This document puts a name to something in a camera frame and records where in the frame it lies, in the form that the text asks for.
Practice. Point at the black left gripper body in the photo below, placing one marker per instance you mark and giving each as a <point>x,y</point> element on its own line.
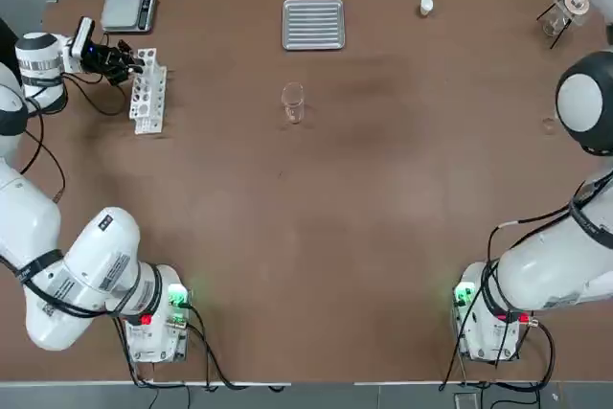
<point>98,59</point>

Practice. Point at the clear glass beaker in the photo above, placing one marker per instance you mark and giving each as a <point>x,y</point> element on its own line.
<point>293,105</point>

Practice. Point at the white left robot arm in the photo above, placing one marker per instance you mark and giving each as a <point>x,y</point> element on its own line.
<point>96,260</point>

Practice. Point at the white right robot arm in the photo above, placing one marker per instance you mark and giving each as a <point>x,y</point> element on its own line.
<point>551,275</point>

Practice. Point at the white test tube rack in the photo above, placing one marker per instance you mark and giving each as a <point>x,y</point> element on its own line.
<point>153,107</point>

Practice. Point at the silver digital scale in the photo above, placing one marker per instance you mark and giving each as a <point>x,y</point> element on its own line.
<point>122,9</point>

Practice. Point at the small white bottle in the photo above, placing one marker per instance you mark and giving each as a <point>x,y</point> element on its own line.
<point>426,6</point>

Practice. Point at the glass funnel on black stand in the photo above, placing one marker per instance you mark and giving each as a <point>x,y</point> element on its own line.
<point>570,6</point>

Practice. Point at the silver ridged metal tray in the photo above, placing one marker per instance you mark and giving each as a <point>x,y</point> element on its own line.
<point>313,23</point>

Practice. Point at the small clear glass piece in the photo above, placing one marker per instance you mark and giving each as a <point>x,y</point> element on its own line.
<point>549,124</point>

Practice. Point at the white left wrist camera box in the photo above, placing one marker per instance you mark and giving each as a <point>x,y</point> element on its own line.
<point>81,38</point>

